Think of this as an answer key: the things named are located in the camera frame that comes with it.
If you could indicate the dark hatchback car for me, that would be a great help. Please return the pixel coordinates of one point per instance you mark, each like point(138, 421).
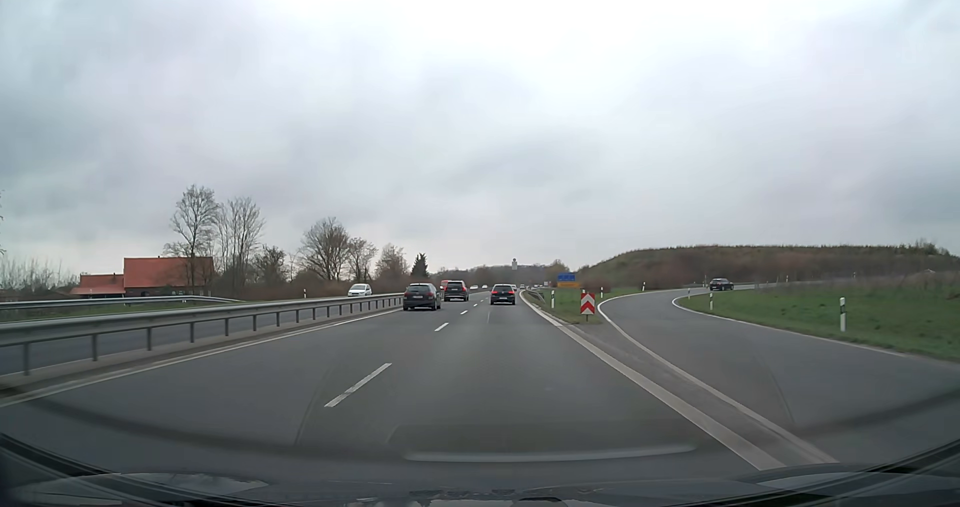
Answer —
point(503, 294)

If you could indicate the road markings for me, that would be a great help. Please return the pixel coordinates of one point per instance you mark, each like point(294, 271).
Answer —
point(660, 396)

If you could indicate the white car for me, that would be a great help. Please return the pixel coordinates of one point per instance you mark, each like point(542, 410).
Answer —
point(360, 290)

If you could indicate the red roofed building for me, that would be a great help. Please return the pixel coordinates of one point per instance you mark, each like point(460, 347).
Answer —
point(150, 276)

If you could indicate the dark estate car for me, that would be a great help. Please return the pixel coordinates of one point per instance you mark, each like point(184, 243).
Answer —
point(421, 296)

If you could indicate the red white chevron sign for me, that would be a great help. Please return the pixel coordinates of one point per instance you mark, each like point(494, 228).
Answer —
point(587, 304)

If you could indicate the row of marker posts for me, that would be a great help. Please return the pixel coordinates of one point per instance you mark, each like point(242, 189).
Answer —
point(675, 293)

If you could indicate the brush covered hill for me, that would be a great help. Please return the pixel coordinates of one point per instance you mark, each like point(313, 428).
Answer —
point(765, 263)

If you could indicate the grey asphalt road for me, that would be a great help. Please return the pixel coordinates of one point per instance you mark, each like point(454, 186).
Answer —
point(480, 372)

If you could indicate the row of bare trees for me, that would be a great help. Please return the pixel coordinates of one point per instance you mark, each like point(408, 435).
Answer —
point(247, 252)

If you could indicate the car's own bonnet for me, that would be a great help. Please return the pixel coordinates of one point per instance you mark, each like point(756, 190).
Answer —
point(480, 492)

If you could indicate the dark suv car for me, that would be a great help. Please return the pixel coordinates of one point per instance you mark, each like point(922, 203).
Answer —
point(455, 290)

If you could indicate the white black marker post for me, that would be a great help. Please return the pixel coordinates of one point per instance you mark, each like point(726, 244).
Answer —
point(842, 314)

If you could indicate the grey metal guard rail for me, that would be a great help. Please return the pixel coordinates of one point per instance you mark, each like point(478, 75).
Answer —
point(105, 301)
point(187, 319)

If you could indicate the grass verge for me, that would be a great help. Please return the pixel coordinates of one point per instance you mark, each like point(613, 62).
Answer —
point(862, 316)

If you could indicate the blue and yellow road signs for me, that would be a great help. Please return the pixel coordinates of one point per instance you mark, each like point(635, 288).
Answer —
point(567, 280)

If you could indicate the grass wedge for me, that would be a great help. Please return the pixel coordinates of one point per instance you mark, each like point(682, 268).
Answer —
point(566, 304)

